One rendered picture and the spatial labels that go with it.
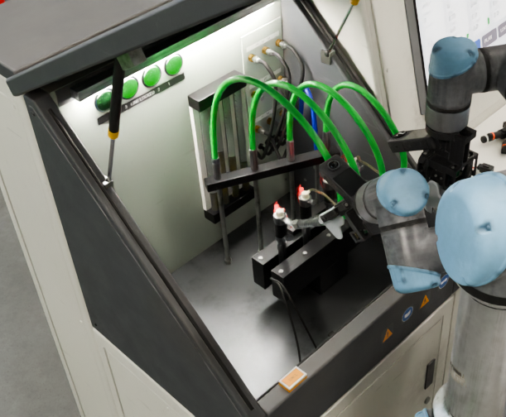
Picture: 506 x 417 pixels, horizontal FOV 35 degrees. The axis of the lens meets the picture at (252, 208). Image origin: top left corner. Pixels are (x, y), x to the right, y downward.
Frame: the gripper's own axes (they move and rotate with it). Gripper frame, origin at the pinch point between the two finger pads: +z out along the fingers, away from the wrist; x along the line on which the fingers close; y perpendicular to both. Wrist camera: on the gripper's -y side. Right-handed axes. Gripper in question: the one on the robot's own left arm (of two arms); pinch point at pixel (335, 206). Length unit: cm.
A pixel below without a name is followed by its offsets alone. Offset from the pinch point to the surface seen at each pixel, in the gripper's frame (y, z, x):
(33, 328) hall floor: -17, 164, -74
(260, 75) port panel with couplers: -34.0, 32.0, 12.7
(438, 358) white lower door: 50, 46, 14
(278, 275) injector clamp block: 6.6, 22.1, -12.8
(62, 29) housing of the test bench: -60, 8, -24
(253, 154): -19.0, 25.8, -1.3
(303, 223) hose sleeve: -0.3, 9.8, -4.9
